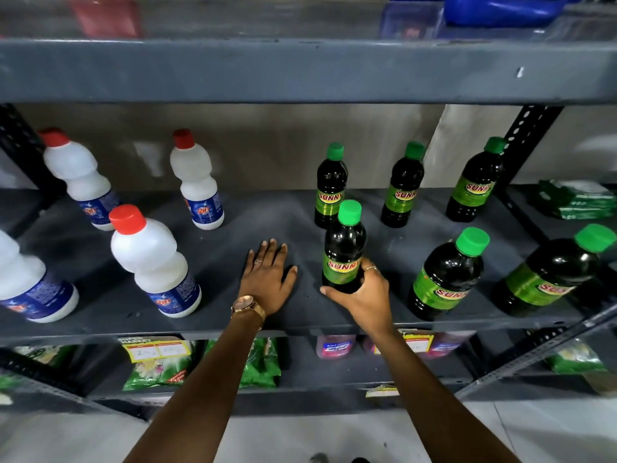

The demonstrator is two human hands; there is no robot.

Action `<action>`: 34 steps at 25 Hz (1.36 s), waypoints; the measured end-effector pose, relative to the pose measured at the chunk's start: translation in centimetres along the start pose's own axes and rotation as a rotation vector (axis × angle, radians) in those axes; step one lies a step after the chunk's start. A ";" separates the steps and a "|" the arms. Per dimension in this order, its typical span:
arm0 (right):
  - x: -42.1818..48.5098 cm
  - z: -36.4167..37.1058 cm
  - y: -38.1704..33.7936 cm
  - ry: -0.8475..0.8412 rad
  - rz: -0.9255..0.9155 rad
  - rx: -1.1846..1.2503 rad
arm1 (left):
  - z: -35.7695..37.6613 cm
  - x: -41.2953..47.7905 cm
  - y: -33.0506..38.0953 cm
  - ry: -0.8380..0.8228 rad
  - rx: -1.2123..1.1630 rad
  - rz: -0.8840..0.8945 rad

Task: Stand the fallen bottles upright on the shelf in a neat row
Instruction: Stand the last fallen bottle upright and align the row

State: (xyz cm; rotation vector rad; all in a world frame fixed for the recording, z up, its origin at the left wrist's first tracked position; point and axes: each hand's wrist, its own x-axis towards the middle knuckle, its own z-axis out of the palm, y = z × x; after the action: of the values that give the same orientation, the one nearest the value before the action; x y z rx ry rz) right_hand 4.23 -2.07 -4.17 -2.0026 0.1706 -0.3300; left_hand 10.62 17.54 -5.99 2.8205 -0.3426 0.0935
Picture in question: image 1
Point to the gold wristwatch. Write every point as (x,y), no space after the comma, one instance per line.
(247,306)

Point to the yellow price label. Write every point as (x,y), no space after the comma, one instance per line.
(156,350)
(381,392)
(417,343)

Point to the person's left hand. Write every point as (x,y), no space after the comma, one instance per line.
(265,284)

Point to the grey metal shelf rack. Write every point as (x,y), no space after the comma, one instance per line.
(554,227)
(289,72)

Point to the white bottle red cap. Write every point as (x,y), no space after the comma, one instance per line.
(195,180)
(29,284)
(79,180)
(154,262)

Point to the person's right thumb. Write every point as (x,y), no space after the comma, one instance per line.
(335,293)

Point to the person's left forearm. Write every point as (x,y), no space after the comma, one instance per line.
(202,400)

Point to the person's right forearm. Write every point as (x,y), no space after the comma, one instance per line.
(434,405)

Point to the person's left middle finger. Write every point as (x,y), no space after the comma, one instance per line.
(272,255)

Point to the person's right hand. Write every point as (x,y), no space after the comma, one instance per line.
(371,303)

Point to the dark bottle green cap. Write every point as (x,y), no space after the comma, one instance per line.
(549,274)
(330,185)
(446,277)
(475,183)
(402,187)
(343,245)

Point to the person's left thumb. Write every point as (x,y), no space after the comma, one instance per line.
(290,280)

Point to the stack of green packets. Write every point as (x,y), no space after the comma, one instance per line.
(576,201)

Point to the pink liquid bottle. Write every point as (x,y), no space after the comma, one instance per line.
(335,346)
(448,343)

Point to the person's left little finger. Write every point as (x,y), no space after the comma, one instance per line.
(249,262)

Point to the green flower print packet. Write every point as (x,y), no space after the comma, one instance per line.
(43,354)
(156,376)
(260,364)
(576,357)

